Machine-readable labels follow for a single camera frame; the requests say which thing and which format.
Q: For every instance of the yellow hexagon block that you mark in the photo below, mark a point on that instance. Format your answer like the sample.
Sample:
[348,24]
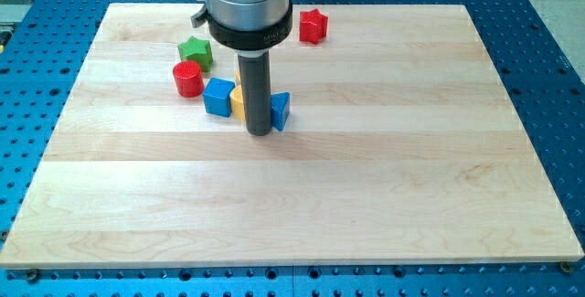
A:
[237,103]

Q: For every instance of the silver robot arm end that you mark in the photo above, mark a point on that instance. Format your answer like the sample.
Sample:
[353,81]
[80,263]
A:
[250,27]

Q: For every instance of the blue triangle block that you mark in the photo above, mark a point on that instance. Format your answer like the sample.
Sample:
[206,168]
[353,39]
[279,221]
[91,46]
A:
[280,110]

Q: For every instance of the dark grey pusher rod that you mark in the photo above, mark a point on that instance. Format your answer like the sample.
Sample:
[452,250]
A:
[254,69]

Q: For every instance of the yellow block behind rod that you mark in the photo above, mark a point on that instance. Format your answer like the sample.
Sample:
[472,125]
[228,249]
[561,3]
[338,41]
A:
[238,77]

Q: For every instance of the blue cube block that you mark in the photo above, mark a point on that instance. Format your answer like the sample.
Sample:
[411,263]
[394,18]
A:
[216,97]

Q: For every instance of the light wooden board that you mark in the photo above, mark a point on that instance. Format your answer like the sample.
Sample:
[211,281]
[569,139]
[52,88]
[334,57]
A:
[402,146]

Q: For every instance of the red star block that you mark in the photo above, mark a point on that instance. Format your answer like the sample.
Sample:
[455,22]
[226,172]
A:
[312,26]

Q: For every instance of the red cylinder block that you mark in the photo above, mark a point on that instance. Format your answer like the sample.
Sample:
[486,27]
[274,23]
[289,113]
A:
[188,78]

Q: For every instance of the green star block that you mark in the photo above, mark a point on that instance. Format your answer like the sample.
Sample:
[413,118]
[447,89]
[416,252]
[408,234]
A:
[198,50]

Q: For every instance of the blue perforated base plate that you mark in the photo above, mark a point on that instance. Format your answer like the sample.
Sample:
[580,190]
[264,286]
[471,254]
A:
[45,54]

